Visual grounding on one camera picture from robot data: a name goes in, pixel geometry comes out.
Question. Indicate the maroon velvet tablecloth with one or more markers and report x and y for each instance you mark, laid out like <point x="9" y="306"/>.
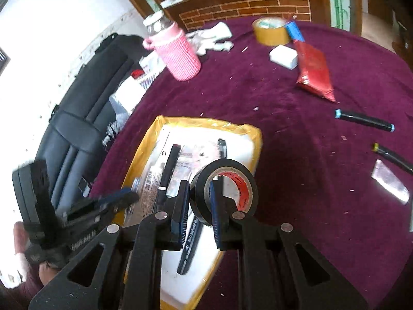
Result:
<point x="314" y="170"/>

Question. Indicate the black marker yellow cap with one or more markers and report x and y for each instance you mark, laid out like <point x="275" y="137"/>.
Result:
<point x="393" y="157"/>

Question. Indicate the thin black pen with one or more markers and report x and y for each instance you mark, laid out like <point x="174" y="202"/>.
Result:
<point x="199" y="208"/>

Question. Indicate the white eraser block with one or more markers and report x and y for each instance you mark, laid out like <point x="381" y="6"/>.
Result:
<point x="284" y="56"/>

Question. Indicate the silver foil sachet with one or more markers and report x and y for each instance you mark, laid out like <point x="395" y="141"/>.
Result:
<point x="390" y="182"/>

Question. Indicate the yellow packing tape roll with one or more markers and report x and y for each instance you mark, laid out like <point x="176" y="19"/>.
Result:
<point x="271" y="31"/>

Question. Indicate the blue small box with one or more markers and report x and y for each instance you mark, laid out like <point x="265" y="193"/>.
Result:
<point x="294" y="31"/>

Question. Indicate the white tray with yellow tape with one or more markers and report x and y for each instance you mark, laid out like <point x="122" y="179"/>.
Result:
<point x="209" y="148"/>

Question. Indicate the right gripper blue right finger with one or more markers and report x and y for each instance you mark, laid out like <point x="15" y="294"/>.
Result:
<point x="227" y="232"/>

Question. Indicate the black electrical tape roll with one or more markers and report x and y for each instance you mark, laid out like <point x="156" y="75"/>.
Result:
<point x="238" y="184"/>

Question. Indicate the red foil packet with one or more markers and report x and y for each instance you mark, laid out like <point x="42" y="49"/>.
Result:
<point x="314" y="75"/>

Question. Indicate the operator left hand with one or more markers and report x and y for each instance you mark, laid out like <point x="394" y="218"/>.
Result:
<point x="45" y="272"/>

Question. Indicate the black marker blue cap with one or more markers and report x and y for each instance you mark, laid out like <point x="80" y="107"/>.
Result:
<point x="363" y="119"/>

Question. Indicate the bottle in pink knit sleeve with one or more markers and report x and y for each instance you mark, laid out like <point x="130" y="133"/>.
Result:
<point x="169" y="41"/>

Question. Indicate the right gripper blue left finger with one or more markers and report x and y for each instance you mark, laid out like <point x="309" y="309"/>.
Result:
<point x="178" y="208"/>

